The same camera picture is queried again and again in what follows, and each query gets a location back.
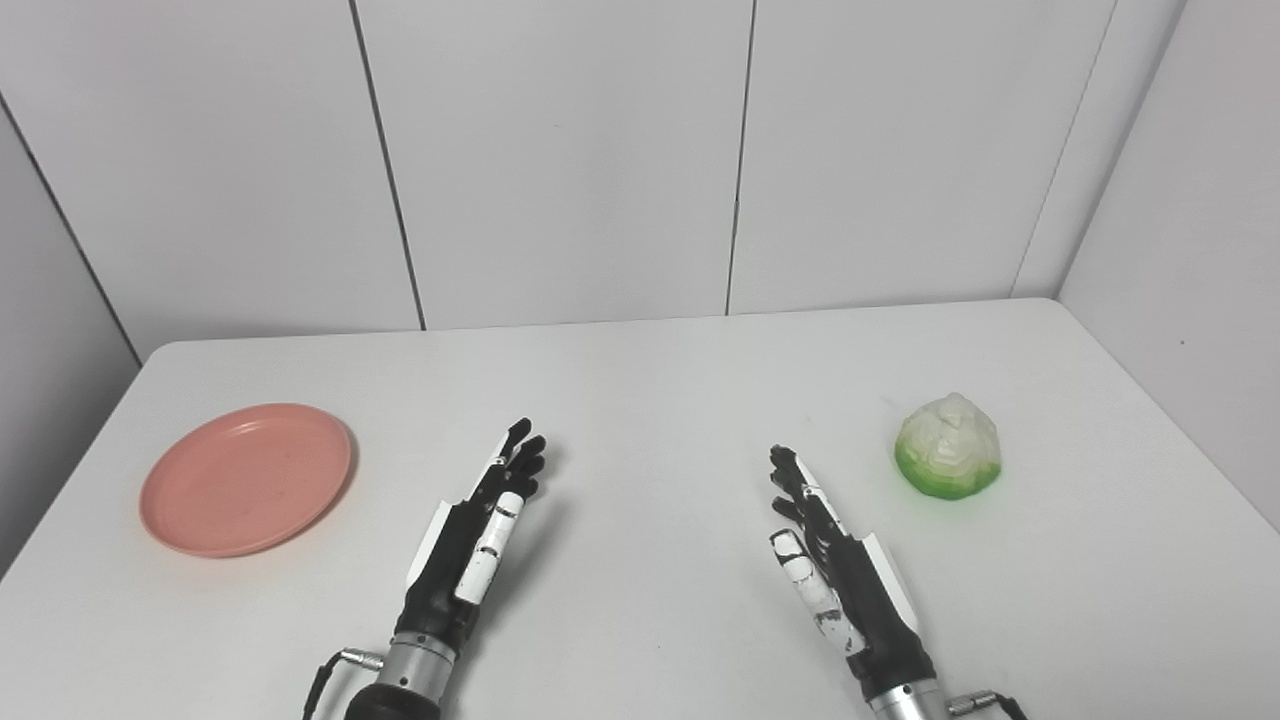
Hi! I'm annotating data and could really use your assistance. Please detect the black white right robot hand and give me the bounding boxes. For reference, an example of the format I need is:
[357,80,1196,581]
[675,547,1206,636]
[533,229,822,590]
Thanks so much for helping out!
[768,445,938,701]

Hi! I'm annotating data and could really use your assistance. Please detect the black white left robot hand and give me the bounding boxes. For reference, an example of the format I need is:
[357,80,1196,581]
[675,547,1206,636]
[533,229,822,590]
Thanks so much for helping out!
[395,418,548,656]

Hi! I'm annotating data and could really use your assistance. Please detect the green white cabbage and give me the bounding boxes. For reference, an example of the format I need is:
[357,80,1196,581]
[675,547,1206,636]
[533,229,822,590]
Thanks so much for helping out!
[894,392,1003,501]

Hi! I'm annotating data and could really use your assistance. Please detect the pink round plate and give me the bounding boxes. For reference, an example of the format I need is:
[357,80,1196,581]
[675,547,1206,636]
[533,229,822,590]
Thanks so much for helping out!
[139,403,354,559]

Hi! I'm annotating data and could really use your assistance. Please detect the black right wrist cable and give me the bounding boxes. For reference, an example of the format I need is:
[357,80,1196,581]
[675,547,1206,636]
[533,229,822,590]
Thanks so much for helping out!
[945,690,1029,720]

